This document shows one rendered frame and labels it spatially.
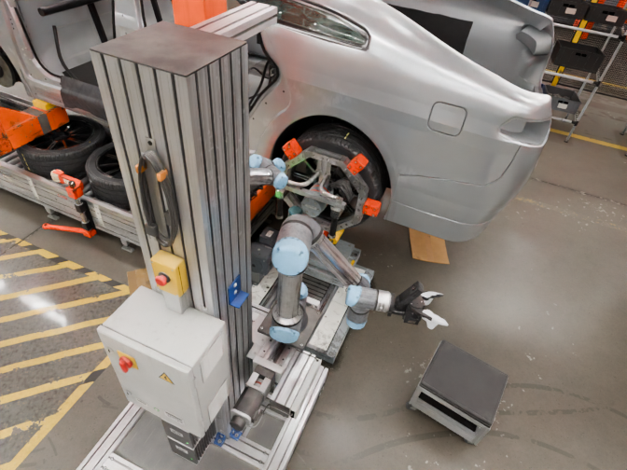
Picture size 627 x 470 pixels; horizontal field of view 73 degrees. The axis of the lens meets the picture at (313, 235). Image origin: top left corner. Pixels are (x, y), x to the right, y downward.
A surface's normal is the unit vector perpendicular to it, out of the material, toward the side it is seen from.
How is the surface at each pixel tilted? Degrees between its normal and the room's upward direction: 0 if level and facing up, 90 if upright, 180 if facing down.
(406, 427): 0
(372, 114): 90
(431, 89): 80
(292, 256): 82
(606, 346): 0
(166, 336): 0
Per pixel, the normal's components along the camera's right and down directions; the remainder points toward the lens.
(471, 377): 0.09, -0.73
